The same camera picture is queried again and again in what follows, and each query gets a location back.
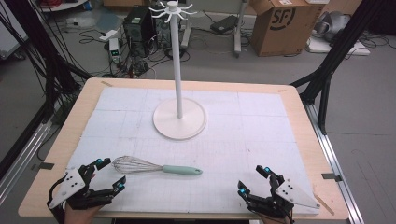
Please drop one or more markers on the aluminium rail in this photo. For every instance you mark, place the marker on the aluminium rail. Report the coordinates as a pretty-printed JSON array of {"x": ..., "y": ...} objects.
[
  {"x": 334, "y": 168},
  {"x": 25, "y": 152}
]

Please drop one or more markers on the black tape piece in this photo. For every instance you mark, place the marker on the black tape piece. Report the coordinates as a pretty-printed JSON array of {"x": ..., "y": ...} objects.
[
  {"x": 46, "y": 165},
  {"x": 330, "y": 176}
]

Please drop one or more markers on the thin wooden strip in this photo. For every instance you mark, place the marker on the thin wooden strip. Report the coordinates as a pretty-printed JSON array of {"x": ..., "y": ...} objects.
[{"x": 323, "y": 204}]

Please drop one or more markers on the black power adapter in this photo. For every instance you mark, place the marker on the black power adapter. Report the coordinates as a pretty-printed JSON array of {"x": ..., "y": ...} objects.
[{"x": 224, "y": 24}]

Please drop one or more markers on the person's right hand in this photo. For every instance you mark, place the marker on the person's right hand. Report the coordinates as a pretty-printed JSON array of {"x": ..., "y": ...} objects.
[{"x": 275, "y": 220}]

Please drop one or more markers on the white hook stand rack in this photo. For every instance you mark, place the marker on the white hook stand rack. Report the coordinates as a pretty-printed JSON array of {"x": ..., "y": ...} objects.
[{"x": 180, "y": 119}]

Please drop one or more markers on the white power strip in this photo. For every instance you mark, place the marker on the white power strip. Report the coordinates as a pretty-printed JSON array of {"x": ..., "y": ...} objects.
[{"x": 108, "y": 35}]

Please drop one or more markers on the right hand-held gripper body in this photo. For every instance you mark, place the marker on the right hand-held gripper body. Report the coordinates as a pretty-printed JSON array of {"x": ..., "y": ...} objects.
[{"x": 288, "y": 194}]

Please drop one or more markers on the white grid mat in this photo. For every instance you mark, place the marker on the white grid mat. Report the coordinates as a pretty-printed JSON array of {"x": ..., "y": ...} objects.
[{"x": 218, "y": 161}]

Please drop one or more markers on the white metal stand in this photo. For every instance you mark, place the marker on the white metal stand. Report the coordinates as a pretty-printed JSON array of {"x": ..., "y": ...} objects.
[{"x": 240, "y": 31}]

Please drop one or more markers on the grey bag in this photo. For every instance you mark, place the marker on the grey bag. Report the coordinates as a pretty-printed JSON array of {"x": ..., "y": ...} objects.
[{"x": 333, "y": 25}]

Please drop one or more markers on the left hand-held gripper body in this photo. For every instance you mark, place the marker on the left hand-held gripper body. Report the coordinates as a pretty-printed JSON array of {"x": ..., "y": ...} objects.
[{"x": 72, "y": 184}]

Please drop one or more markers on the small device with green display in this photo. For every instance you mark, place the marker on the small device with green display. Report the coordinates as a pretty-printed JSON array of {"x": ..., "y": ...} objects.
[{"x": 114, "y": 49}]

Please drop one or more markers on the white flat board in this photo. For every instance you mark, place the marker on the white flat board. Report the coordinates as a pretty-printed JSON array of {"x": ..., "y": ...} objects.
[{"x": 358, "y": 49}]

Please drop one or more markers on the brown cardboard box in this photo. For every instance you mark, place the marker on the brown cardboard box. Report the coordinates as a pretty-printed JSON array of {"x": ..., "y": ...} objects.
[{"x": 281, "y": 31}]

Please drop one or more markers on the black metal frame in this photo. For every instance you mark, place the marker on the black metal frame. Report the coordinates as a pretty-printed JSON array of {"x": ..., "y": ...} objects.
[
  {"x": 40, "y": 40},
  {"x": 339, "y": 46}
]

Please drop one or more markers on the black computer tower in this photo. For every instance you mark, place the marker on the black computer tower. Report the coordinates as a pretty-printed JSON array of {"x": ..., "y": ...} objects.
[{"x": 138, "y": 31}]

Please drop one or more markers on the person's left hand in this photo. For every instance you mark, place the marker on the person's left hand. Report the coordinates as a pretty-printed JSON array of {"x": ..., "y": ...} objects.
[{"x": 81, "y": 214}]

